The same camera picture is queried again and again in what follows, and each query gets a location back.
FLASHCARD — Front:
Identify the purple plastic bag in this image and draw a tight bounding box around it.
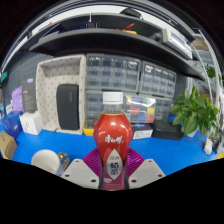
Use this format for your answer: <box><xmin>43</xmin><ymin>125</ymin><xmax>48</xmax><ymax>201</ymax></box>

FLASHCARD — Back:
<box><xmin>10</xmin><ymin>85</ymin><xmax>24</xmax><ymax>114</ymax></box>

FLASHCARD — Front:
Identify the dark grey upright box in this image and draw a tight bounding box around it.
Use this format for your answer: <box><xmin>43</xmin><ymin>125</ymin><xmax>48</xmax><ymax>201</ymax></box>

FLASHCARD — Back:
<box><xmin>21</xmin><ymin>77</ymin><xmax>38</xmax><ymax>114</ymax></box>

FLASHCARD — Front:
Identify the green potted plant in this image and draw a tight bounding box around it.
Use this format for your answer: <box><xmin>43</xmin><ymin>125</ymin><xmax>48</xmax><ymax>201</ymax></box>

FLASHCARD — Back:
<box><xmin>169</xmin><ymin>84</ymin><xmax>221</xmax><ymax>138</ymax></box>

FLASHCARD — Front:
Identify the brown cardboard box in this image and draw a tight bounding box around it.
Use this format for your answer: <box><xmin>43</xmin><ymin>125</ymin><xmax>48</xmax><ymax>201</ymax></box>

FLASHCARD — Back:
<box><xmin>0</xmin><ymin>130</ymin><xmax>18</xmax><ymax>161</ymax></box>

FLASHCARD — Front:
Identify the white ceramic cup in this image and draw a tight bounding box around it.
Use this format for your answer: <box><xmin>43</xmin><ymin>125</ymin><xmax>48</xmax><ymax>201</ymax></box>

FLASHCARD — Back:
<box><xmin>30</xmin><ymin>149</ymin><xmax>70</xmax><ymax>177</ymax></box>

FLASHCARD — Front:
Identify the small white box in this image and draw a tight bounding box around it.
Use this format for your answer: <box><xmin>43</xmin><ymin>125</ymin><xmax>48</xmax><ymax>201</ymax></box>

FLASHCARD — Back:
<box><xmin>18</xmin><ymin>110</ymin><xmax>44</xmax><ymax>136</ymax></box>

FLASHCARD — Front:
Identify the red-labelled tea drink bottle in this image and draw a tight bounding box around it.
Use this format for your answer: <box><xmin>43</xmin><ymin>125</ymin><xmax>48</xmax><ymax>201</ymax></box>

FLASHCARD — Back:
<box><xmin>92</xmin><ymin>91</ymin><xmax>134</xmax><ymax>191</ymax></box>

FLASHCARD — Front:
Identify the black overhead shelf unit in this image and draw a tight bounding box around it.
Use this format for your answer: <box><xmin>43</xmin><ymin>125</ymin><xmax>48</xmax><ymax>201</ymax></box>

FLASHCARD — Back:
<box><xmin>9</xmin><ymin>6</ymin><xmax>208</xmax><ymax>81</ymax></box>

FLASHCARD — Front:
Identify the wide grey drawer cabinet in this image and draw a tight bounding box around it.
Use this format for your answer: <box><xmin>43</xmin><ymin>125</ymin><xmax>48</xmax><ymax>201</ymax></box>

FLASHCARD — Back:
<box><xmin>85</xmin><ymin>53</ymin><xmax>142</xmax><ymax>93</ymax></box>

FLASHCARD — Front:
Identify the black box with white label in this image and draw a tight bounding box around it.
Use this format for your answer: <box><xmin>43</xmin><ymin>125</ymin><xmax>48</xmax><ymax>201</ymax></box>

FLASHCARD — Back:
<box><xmin>130</xmin><ymin>123</ymin><xmax>154</xmax><ymax>140</ymax></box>

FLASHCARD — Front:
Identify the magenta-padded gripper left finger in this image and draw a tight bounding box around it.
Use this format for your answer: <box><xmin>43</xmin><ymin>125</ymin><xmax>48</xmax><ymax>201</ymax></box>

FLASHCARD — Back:
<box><xmin>61</xmin><ymin>148</ymin><xmax>102</xmax><ymax>190</ymax></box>

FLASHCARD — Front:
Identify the flat black case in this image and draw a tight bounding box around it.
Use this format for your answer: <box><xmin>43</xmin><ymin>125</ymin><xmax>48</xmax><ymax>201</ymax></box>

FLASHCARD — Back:
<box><xmin>152</xmin><ymin>119</ymin><xmax>185</xmax><ymax>141</ymax></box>

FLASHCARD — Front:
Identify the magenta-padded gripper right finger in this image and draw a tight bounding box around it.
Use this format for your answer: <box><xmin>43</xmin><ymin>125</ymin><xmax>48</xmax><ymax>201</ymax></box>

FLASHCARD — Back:
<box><xmin>125</xmin><ymin>148</ymin><xmax>166</xmax><ymax>190</ymax></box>

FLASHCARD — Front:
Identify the yellow multimeter with red leads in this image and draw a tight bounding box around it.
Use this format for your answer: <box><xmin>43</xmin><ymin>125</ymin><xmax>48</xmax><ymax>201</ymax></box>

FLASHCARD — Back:
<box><xmin>82</xmin><ymin>119</ymin><xmax>96</xmax><ymax>137</ymax></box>

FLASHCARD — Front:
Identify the clear organiser with colourful parts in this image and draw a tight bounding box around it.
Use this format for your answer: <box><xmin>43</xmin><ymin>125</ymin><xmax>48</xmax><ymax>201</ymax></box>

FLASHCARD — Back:
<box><xmin>124</xmin><ymin>94</ymin><xmax>157</xmax><ymax>124</ymax></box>

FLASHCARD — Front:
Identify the white perforated crate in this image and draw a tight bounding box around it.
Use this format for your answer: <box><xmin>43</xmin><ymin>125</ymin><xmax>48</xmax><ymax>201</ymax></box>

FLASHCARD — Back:
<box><xmin>35</xmin><ymin>54</ymin><xmax>87</xmax><ymax>136</ymax></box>

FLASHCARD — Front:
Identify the narrow grey drawer cabinet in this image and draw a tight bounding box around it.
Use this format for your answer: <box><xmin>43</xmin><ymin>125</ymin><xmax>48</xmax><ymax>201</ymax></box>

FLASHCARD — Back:
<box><xmin>153</xmin><ymin>96</ymin><xmax>175</xmax><ymax>122</ymax></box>

